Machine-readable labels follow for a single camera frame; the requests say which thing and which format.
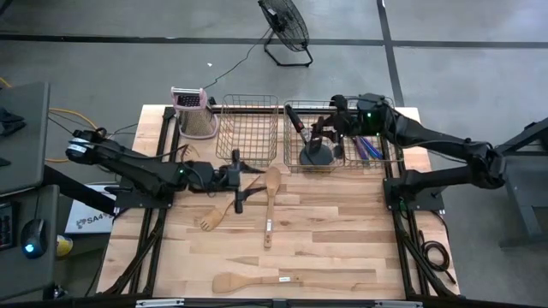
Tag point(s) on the silver aluminium bracket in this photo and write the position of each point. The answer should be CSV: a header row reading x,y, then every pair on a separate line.
x,y
158,303
398,304

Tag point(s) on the dark metal stand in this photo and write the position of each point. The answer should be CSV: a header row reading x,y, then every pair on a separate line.
x,y
522,145

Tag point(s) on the black computer mouse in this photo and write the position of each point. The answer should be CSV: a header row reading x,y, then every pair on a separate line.
x,y
34,233

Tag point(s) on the black metal beam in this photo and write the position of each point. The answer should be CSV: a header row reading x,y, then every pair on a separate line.
x,y
77,190

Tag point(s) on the black keyboard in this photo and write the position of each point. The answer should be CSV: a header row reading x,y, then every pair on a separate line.
x,y
6,226

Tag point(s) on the white cardboard box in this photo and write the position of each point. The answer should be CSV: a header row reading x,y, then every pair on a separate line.
x,y
85,222

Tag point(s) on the wooden fork-tined spatula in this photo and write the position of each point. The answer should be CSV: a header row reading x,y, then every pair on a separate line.
x,y
212,220

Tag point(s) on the yellow ball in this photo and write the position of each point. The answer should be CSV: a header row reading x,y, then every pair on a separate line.
x,y
64,246

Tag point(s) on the wooden spoon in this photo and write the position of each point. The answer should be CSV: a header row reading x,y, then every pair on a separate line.
x,y
272,181

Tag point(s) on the black device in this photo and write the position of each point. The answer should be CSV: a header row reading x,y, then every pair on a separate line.
x,y
10,124

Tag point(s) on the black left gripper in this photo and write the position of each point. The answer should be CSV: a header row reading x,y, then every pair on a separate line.
x,y
236,179

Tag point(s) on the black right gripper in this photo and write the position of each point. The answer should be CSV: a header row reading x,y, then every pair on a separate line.
x,y
346,117

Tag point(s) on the pink steel box grater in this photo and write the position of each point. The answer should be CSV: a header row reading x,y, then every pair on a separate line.
x,y
194,122

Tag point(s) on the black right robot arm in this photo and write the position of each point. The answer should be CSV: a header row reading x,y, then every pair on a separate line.
x,y
428,141

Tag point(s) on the dark grey desk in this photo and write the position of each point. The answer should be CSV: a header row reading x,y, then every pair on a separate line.
x,y
50,201
25,149

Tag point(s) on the black floor fan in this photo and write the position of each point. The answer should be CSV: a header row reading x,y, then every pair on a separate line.
x,y
284,21

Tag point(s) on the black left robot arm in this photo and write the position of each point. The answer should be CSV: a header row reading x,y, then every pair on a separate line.
x,y
141,171

